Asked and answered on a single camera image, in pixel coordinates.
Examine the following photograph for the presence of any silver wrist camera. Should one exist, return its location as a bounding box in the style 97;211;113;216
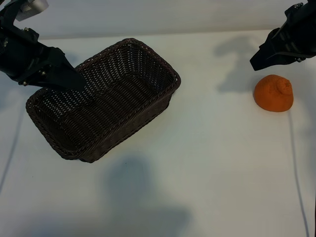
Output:
14;0;49;22

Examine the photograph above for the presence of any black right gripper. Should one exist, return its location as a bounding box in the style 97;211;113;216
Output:
249;0;316;72

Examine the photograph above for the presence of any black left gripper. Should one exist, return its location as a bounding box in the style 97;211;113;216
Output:
0;25;86;90

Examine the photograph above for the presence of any dark brown wicker basket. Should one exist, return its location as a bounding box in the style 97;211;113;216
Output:
26;38;182;164

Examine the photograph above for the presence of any orange fruit with knob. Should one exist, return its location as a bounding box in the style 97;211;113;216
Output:
253;74;294;113

